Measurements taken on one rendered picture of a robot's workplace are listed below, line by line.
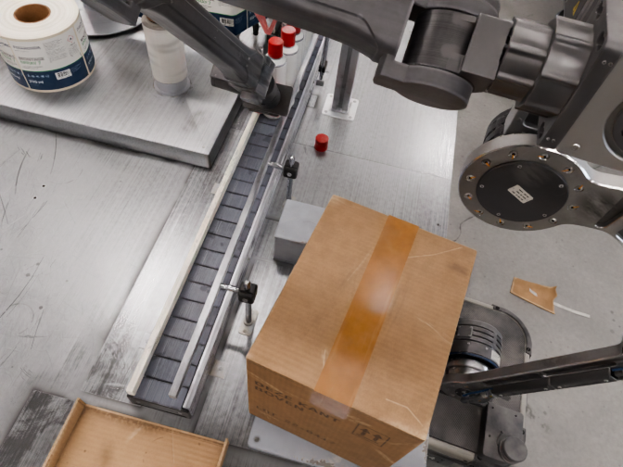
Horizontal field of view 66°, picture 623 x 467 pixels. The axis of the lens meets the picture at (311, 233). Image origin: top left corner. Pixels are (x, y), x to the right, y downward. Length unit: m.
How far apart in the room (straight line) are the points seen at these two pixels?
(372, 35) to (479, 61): 0.10
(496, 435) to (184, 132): 1.20
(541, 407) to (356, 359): 1.45
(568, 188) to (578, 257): 1.61
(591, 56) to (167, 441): 0.80
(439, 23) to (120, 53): 1.08
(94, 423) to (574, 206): 0.87
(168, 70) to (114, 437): 0.81
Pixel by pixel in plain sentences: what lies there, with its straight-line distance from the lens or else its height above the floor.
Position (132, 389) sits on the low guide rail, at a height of 0.91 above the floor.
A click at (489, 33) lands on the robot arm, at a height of 1.47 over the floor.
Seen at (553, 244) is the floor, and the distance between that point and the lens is 2.44.
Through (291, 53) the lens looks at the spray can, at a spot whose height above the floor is 1.04.
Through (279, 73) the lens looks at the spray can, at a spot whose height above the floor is 1.02.
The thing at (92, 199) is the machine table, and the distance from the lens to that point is 1.18.
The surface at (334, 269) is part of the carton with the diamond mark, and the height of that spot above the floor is 1.12.
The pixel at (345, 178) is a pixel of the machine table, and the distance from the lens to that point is 1.19.
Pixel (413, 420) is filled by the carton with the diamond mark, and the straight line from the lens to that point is 0.64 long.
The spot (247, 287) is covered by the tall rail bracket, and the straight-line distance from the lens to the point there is 0.83.
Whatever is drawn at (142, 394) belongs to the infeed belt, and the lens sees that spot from 0.89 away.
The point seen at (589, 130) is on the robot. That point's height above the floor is 1.43.
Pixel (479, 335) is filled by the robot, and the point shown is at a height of 0.42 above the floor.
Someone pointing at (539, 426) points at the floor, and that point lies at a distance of 2.01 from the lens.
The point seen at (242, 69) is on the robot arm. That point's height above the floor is 1.20.
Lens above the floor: 1.72
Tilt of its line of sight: 55 degrees down
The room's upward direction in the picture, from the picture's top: 9 degrees clockwise
